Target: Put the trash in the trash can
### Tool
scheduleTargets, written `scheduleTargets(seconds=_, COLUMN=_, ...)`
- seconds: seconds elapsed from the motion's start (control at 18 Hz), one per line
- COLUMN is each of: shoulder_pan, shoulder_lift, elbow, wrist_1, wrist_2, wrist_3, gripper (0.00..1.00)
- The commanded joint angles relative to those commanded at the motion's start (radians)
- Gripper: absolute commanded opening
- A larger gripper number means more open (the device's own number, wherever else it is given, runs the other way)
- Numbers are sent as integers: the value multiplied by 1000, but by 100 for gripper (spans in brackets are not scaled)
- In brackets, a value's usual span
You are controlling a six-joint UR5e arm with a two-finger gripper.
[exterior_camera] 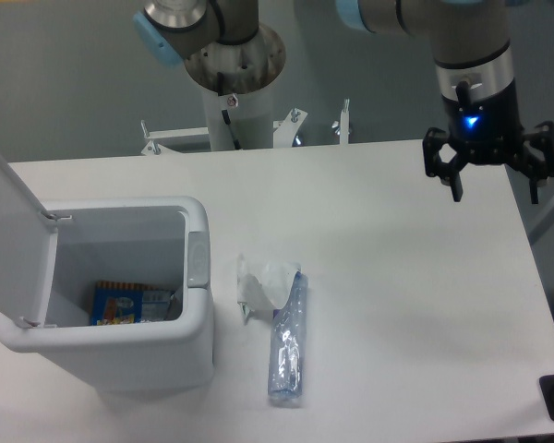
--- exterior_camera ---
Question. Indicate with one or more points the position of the white trash can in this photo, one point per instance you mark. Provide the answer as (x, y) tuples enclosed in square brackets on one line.
[(163, 242)]

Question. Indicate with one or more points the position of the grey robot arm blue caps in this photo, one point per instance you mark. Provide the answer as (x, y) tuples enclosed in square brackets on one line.
[(468, 39)]

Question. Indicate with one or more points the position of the clear crushed plastic bottle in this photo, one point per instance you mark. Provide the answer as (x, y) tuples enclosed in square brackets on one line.
[(288, 345)]

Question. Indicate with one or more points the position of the white plastic wrapper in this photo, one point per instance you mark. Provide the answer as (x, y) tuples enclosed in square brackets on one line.
[(263, 286)]

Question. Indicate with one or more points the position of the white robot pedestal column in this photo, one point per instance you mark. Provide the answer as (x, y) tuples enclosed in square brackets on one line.
[(237, 111)]

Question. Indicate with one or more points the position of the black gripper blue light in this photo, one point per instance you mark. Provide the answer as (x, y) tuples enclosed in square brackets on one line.
[(482, 122)]

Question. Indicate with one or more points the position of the blue orange snack package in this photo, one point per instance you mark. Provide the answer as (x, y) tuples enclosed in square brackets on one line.
[(116, 303)]

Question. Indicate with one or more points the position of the white trash can lid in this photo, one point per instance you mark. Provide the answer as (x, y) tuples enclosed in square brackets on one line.
[(28, 241)]

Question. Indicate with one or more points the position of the white metal base frame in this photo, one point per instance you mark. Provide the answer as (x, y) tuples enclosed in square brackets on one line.
[(228, 134)]

